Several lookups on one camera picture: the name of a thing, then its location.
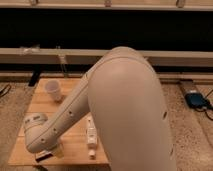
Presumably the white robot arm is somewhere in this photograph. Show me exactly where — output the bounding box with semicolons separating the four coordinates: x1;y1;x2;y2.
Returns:
24;47;177;171

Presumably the black cable left floor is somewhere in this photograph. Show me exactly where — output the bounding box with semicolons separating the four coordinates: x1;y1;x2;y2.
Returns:
0;83;12;98

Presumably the wooden table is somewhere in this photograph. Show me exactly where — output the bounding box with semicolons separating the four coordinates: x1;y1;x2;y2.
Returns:
9;77;108;165

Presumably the blue device on floor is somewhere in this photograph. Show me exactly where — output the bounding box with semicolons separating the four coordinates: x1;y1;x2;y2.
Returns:
185;93;208;108

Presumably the white tube bottle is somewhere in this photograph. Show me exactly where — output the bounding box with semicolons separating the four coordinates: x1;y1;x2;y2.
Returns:
86;116;98;159

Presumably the grey metal rail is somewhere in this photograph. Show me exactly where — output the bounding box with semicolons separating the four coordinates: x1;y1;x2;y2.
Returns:
0;48;213;67

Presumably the black orange eraser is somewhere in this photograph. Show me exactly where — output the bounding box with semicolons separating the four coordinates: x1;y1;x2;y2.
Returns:
35;151;52;162

